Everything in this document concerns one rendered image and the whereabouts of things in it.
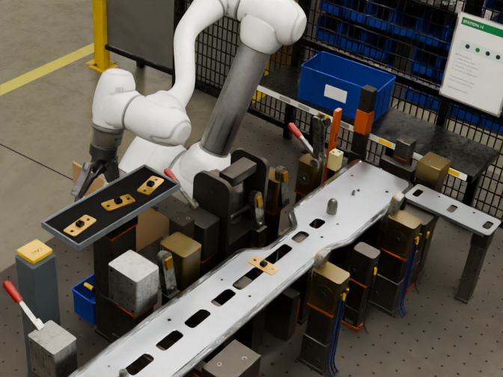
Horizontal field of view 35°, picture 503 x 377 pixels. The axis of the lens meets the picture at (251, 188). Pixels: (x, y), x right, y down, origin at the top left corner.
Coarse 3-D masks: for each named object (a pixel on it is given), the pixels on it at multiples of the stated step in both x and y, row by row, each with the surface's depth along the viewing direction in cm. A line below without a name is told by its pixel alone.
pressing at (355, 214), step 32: (320, 192) 248; (352, 192) 249; (384, 192) 250; (352, 224) 235; (288, 256) 221; (192, 288) 206; (224, 288) 208; (256, 288) 209; (160, 320) 196; (224, 320) 198; (128, 352) 187; (160, 352) 188; (192, 352) 189
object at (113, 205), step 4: (124, 196) 210; (128, 196) 210; (108, 200) 208; (112, 200) 208; (116, 200) 206; (120, 200) 207; (124, 200) 208; (128, 200) 208; (132, 200) 209; (104, 204) 206; (108, 204) 206; (112, 204) 207; (116, 204) 207; (120, 204) 207; (124, 204) 207; (104, 208) 205; (108, 208) 205; (112, 208) 205; (116, 208) 206
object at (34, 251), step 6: (36, 240) 193; (24, 246) 191; (30, 246) 191; (36, 246) 191; (42, 246) 191; (18, 252) 189; (24, 252) 189; (30, 252) 189; (36, 252) 189; (42, 252) 189; (48, 252) 190; (24, 258) 189; (30, 258) 187; (36, 258) 187; (42, 258) 189
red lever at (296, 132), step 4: (288, 124) 252; (292, 124) 251; (292, 128) 251; (296, 128) 251; (292, 132) 252; (296, 132) 251; (300, 132) 251; (296, 136) 251; (300, 136) 251; (300, 140) 251; (304, 140) 251; (304, 144) 251; (308, 144) 251; (308, 148) 251; (312, 148) 251; (308, 152) 251; (312, 152) 250; (312, 156) 251; (320, 160) 250
